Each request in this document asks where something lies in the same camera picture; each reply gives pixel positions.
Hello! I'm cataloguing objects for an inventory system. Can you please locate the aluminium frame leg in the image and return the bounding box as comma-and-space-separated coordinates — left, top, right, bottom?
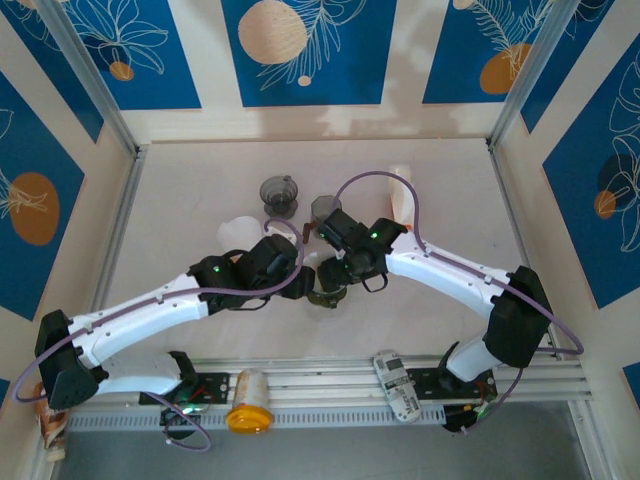
567, 399, 619, 480
19, 424, 69, 480

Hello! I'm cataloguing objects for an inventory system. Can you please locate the white orange filter bag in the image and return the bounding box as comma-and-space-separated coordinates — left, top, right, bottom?
387, 164, 417, 232

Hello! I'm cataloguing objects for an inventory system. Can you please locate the clear glass server brown handle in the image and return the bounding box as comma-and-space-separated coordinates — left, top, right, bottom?
304, 295, 346, 324

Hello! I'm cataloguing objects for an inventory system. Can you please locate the smoky grey plastic dripper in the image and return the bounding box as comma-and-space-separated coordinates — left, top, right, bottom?
258, 173, 302, 222

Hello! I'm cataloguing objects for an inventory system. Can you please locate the brown coffee pouch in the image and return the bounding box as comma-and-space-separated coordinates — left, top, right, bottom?
33, 382, 69, 462

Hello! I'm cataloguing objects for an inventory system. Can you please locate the aluminium frame post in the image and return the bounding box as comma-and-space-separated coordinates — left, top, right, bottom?
34, 0, 140, 157
488, 0, 576, 148

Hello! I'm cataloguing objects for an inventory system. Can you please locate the grey mug with brown handle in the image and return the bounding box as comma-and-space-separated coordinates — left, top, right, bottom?
301, 194, 344, 246

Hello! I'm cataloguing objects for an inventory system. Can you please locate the black controller board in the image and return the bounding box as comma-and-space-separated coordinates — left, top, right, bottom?
158, 403, 207, 430
442, 401, 496, 435

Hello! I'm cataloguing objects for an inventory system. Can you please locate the horizontal aluminium frame beam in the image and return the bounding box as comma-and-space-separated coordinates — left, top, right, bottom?
94, 352, 589, 404

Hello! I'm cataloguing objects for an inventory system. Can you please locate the aluminium table side rail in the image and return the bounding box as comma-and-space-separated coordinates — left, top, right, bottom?
88, 143, 151, 324
485, 139, 564, 361

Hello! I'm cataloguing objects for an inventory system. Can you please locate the grey slotted cable duct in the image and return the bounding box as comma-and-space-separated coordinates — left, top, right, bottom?
64, 404, 446, 433

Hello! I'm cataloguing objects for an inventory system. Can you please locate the olive green plastic dripper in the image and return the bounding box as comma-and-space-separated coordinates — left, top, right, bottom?
306, 279, 348, 309

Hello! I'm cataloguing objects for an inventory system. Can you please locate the jar with orange lid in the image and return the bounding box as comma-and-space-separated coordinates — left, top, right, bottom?
225, 368, 275, 438

